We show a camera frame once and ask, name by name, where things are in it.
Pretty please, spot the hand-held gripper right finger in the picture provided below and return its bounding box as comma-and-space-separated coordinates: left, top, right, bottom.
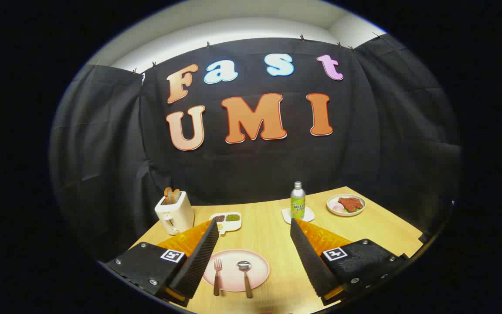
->
290, 218, 409, 307

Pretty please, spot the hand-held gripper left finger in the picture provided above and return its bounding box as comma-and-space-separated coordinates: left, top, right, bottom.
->
105, 219, 220, 308

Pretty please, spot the fork with wooden handle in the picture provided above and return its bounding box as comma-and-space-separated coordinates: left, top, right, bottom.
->
213, 258, 223, 297

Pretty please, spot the spoon with wooden handle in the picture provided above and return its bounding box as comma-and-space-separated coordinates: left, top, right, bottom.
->
237, 261, 254, 299

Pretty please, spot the pink plate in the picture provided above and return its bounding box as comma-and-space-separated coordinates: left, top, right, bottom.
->
202, 249, 270, 293

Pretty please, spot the white square coaster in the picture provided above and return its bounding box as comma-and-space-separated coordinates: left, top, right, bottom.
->
282, 207, 315, 225

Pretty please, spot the white divided dish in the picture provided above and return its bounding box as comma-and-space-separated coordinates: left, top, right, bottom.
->
209, 212, 242, 235

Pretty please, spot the white toaster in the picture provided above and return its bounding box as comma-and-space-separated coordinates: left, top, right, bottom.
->
154, 191, 195, 236

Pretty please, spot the green soda bottle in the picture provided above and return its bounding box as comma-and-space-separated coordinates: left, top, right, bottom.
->
290, 181, 306, 219

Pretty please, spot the small white plate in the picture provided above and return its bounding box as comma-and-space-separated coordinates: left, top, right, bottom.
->
326, 194, 366, 217

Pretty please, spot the red meat piece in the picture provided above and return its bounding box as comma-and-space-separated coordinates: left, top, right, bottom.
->
337, 197, 363, 213

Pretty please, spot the black backdrop cloth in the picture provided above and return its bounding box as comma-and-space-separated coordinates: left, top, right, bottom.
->
50, 33, 463, 262

